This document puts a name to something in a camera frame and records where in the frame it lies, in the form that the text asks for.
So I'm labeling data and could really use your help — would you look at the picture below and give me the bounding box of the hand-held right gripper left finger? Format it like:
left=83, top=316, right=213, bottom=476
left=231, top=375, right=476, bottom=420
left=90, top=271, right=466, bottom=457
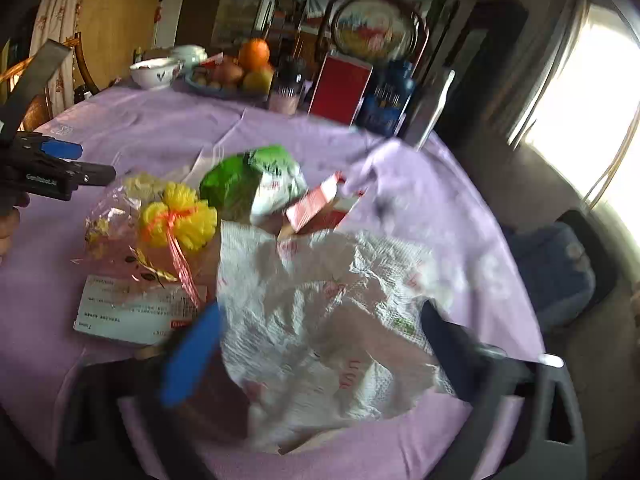
left=55, top=300, right=226, bottom=480

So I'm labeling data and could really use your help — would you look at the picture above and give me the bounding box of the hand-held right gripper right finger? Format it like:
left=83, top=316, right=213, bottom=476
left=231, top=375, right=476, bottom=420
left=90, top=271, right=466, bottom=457
left=421, top=299, right=589, bottom=480

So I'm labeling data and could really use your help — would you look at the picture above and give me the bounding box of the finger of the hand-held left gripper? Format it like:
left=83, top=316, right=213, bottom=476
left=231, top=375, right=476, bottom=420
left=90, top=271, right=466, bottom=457
left=16, top=133, right=84, bottom=162
left=64, top=161, right=117, bottom=189

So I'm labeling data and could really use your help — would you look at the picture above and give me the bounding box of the white plastic bag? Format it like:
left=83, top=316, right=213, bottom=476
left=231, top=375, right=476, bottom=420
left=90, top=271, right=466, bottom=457
left=217, top=220, right=468, bottom=453

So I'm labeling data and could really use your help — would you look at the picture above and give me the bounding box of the green snack packet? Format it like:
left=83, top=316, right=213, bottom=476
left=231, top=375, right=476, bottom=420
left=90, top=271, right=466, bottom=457
left=199, top=145, right=308, bottom=226

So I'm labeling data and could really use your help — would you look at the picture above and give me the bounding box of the person's left hand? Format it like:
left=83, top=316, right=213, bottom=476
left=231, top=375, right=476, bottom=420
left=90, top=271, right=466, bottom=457
left=0, top=205, right=23, bottom=263

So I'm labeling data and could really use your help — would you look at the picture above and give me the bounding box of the clear floral cellophane bag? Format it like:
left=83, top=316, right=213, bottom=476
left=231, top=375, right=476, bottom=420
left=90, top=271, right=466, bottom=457
left=72, top=170, right=211, bottom=306

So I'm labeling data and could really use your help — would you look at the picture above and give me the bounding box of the white medicine box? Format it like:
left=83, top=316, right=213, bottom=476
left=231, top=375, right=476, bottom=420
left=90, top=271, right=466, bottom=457
left=73, top=274, right=208, bottom=346

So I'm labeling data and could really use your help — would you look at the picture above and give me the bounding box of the curved wooden chair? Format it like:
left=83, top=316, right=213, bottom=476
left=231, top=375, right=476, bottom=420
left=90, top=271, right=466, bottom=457
left=0, top=32, right=101, bottom=131

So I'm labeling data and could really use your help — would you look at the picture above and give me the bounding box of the yellow mesh pompom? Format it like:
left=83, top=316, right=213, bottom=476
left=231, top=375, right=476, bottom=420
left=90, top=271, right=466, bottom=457
left=139, top=182, right=219, bottom=251

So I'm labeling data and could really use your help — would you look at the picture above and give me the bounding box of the white floral bowl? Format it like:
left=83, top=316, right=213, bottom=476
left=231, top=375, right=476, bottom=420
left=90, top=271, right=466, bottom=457
left=129, top=57, right=182, bottom=91

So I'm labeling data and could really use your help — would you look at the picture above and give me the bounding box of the floral curtain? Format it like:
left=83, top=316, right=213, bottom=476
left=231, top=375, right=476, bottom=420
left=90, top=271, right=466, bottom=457
left=27, top=0, right=93, bottom=106

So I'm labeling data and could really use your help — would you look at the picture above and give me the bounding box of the blue chair cushion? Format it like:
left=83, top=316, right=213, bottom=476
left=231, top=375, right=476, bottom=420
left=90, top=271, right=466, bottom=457
left=502, top=222, right=596, bottom=328

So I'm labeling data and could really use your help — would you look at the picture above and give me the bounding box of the wooden door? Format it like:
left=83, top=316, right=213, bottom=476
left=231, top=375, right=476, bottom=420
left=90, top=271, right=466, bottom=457
left=80, top=0, right=171, bottom=81

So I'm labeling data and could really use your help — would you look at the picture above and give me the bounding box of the blue fruit plate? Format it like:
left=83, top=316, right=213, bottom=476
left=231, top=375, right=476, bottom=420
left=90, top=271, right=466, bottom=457
left=187, top=67, right=273, bottom=99

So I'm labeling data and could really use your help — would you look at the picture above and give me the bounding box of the red apple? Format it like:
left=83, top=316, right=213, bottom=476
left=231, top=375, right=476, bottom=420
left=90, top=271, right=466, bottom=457
left=215, top=57, right=246, bottom=86

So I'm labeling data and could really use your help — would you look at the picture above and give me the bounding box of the black chair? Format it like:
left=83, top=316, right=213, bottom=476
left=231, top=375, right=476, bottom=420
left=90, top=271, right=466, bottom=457
left=555, top=209, right=621, bottom=311

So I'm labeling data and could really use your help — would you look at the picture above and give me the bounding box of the yellow pear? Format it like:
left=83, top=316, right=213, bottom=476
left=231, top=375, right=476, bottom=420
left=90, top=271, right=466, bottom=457
left=243, top=67, right=274, bottom=93

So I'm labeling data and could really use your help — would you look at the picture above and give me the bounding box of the red and white small carton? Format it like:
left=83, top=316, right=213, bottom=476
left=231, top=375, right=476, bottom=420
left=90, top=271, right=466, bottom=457
left=285, top=172, right=366, bottom=233

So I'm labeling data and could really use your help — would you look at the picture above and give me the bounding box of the orange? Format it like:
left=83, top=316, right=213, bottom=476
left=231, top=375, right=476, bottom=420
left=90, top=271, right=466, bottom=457
left=238, top=38, right=271, bottom=71

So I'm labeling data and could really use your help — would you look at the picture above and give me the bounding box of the dark pill bottle pink label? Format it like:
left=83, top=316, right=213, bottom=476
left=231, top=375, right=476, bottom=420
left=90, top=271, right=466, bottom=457
left=268, top=57, right=306, bottom=113

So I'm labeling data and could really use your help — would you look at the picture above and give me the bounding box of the red box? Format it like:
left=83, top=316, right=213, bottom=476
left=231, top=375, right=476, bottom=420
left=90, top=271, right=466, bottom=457
left=307, top=52, right=373, bottom=126

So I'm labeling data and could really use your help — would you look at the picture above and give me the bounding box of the blue supplement bottle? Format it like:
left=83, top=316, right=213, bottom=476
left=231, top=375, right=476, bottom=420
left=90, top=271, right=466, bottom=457
left=357, top=60, right=416, bottom=136

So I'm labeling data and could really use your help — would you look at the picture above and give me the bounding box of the window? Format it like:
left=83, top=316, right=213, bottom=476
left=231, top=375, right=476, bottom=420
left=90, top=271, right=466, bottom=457
left=510, top=0, right=640, bottom=206

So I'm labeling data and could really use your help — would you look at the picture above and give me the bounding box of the dark wooden cabinet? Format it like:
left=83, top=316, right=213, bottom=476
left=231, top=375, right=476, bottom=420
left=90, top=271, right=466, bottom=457
left=450, top=0, right=528, bottom=111

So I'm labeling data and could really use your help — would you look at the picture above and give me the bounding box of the round embroidered table screen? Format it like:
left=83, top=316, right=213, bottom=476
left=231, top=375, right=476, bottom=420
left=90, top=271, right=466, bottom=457
left=322, top=0, right=431, bottom=68

